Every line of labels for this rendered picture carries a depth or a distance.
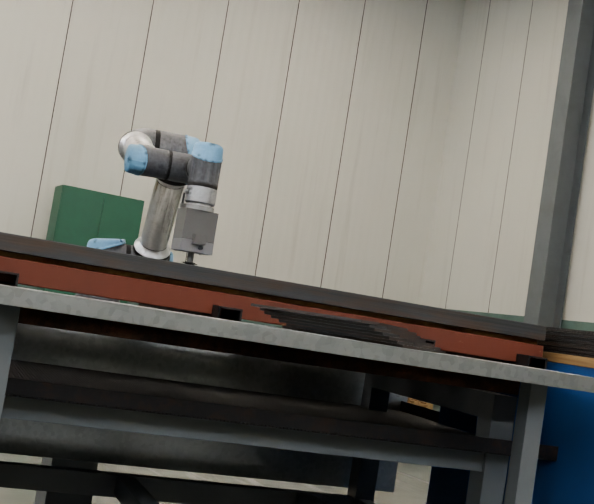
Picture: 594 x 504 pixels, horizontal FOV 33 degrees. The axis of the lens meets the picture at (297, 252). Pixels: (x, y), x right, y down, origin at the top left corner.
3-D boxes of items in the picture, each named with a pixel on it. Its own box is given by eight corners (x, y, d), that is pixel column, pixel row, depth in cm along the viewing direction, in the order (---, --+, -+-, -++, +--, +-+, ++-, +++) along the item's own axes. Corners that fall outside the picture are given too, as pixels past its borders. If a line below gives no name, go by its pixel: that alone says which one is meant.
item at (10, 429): (393, 492, 304) (410, 379, 306) (-48, 448, 260) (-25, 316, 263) (388, 489, 307) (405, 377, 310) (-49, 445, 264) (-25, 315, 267)
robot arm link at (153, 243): (119, 265, 318) (155, 121, 288) (165, 272, 323) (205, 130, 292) (119, 289, 309) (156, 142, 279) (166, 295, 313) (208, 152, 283)
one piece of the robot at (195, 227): (191, 191, 234) (180, 259, 233) (226, 198, 238) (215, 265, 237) (177, 192, 243) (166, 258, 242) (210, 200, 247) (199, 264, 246)
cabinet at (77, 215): (34, 349, 1142) (63, 184, 1156) (26, 346, 1186) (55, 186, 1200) (118, 360, 1184) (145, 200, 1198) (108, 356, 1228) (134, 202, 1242)
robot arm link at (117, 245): (79, 276, 312) (86, 234, 313) (122, 282, 316) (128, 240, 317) (82, 277, 301) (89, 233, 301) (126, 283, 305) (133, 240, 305)
